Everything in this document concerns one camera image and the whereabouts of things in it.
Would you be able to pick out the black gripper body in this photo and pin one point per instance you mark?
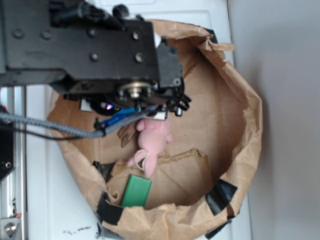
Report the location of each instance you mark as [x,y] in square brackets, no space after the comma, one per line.
[137,96]

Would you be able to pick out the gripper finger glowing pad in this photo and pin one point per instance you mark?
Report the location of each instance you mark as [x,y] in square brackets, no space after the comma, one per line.
[85,106]
[161,115]

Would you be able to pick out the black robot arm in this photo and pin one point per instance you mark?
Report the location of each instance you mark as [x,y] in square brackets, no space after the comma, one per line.
[85,52]

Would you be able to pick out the green block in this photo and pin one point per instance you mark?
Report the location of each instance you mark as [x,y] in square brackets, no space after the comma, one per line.
[136,192]

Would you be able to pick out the pink plush toy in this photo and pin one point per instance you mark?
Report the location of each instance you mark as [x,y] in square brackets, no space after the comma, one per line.
[152,140]

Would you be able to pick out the brown wood piece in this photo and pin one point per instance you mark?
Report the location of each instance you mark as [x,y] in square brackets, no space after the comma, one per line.
[128,135]

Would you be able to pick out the brown paper bag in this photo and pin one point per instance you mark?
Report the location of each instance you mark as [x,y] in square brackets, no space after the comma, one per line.
[179,178]

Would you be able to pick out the white plastic bin lid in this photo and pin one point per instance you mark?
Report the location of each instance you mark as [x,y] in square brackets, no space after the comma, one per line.
[56,208]

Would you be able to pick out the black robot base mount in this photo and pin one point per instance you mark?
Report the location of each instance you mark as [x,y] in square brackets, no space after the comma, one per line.
[7,145]

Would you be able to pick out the aluminium rail with bracket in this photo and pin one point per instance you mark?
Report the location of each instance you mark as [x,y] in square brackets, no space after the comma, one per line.
[13,207]

